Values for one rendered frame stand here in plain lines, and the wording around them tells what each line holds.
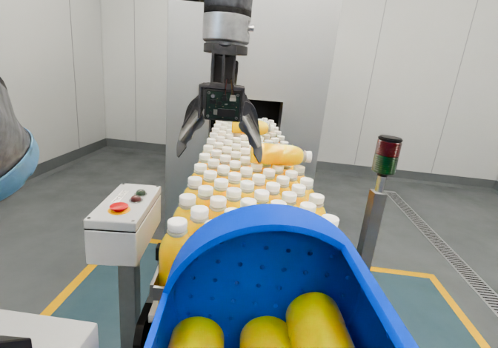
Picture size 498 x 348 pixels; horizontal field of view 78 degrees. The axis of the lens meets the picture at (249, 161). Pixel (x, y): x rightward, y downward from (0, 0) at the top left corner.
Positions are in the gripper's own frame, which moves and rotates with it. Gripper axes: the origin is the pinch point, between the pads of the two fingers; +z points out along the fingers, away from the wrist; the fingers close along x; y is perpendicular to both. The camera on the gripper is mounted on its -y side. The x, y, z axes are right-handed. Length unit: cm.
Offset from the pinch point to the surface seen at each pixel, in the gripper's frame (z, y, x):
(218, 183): 13.5, -23.4, -0.9
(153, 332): 10.4, 29.5, -4.5
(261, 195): 13.4, -17.0, 10.5
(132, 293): 36.5, -6.8, -18.9
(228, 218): 1.6, 20.0, 2.4
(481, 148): 63, -373, 365
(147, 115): 64, -432, -134
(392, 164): 4, -23, 45
